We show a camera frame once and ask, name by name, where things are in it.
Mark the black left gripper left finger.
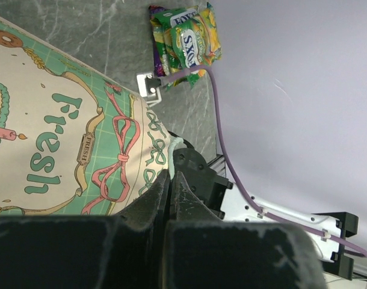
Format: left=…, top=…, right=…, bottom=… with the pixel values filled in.
left=0, top=170, right=170, bottom=288

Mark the yellow green snack packet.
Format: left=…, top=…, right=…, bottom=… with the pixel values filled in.
left=149, top=5, right=198, bottom=76

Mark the green printed paper bag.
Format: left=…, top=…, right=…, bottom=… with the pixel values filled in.
left=0, top=17, right=171, bottom=216

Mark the purple snack packet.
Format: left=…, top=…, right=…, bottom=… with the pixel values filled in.
left=152, top=40, right=165, bottom=76

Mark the aluminium rail at table edge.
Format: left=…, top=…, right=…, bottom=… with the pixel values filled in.
left=208, top=154, right=226, bottom=177

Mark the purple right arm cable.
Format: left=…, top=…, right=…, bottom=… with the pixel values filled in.
left=161, top=66, right=367, bottom=259

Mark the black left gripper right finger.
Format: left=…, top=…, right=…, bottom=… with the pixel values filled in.
left=164, top=172, right=326, bottom=288

